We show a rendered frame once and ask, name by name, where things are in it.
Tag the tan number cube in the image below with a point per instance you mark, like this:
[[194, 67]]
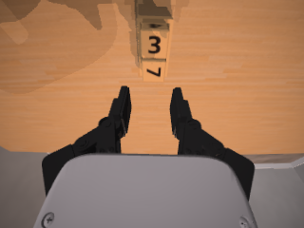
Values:
[[153, 69], [154, 38]]

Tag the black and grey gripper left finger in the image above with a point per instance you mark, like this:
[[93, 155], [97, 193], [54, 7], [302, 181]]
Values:
[[105, 138]]

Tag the wooden tray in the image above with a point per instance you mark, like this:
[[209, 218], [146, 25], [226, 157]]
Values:
[[154, 19]]

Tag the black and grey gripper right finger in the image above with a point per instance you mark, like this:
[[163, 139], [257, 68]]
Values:
[[192, 139]]

